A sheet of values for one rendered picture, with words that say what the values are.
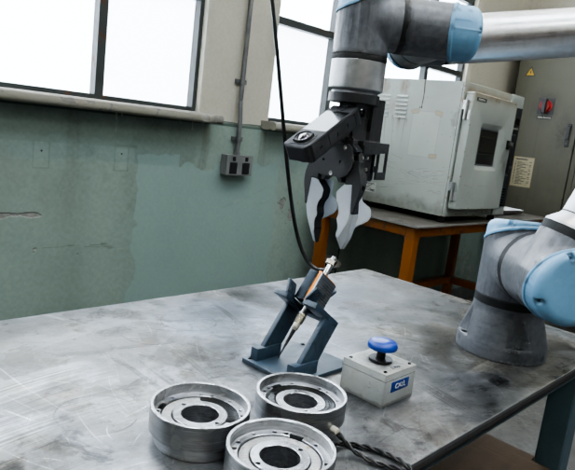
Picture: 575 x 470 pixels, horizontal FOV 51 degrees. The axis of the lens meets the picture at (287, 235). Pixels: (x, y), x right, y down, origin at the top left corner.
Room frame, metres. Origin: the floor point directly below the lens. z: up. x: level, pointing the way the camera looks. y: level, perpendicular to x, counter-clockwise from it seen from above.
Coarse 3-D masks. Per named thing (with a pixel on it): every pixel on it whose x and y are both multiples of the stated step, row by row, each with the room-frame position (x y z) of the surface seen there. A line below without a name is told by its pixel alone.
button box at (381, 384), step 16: (368, 352) 0.78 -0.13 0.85; (352, 368) 0.75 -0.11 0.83; (368, 368) 0.73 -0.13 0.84; (384, 368) 0.73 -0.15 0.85; (400, 368) 0.74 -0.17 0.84; (352, 384) 0.74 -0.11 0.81; (368, 384) 0.73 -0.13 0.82; (384, 384) 0.71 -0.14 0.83; (400, 384) 0.74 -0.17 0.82; (368, 400) 0.73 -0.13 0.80; (384, 400) 0.71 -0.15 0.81
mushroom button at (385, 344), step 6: (372, 342) 0.75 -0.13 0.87; (378, 342) 0.75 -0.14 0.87; (384, 342) 0.75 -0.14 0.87; (390, 342) 0.75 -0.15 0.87; (396, 342) 0.76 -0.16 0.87; (372, 348) 0.75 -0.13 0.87; (378, 348) 0.74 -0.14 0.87; (384, 348) 0.74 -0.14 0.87; (390, 348) 0.74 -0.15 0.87; (396, 348) 0.75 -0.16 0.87; (378, 354) 0.76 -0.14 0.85; (384, 354) 0.76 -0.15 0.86
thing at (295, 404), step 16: (272, 384) 0.68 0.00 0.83; (288, 384) 0.68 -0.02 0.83; (304, 384) 0.69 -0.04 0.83; (320, 384) 0.69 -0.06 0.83; (336, 384) 0.67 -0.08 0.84; (256, 400) 0.63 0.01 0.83; (288, 400) 0.66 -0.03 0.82; (304, 400) 0.66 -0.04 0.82; (320, 400) 0.65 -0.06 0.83; (336, 400) 0.66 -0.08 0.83; (272, 416) 0.60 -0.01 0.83; (288, 416) 0.59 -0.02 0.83; (304, 416) 0.59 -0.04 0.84; (320, 416) 0.60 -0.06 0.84; (336, 416) 0.61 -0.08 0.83
